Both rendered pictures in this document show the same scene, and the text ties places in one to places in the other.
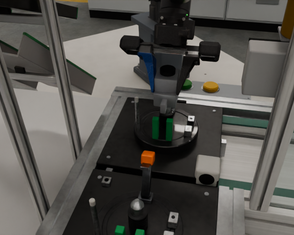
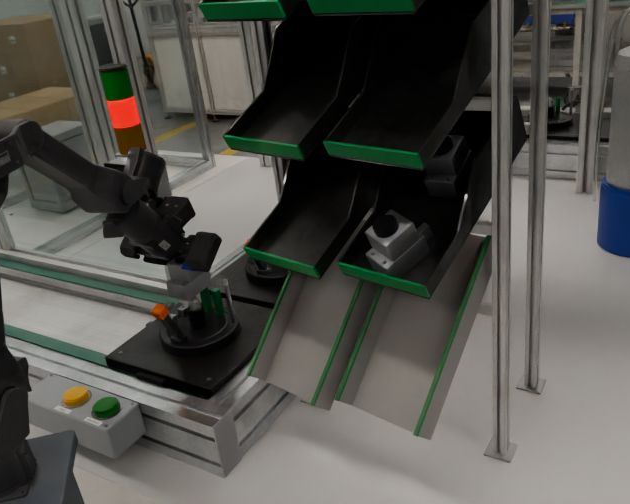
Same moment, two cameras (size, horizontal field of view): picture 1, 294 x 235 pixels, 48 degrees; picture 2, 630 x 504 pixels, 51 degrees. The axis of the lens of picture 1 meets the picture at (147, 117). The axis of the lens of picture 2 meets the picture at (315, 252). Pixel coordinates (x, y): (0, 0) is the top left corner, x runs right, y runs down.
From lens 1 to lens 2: 153 cm
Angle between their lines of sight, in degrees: 114
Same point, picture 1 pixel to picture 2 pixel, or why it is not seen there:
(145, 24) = (64, 460)
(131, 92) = (195, 412)
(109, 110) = (248, 380)
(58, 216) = not seen: hidden behind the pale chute
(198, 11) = not seen: outside the picture
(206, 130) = (155, 331)
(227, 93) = (65, 386)
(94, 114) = (265, 489)
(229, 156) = not seen: hidden behind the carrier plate
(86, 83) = (266, 353)
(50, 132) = (353, 460)
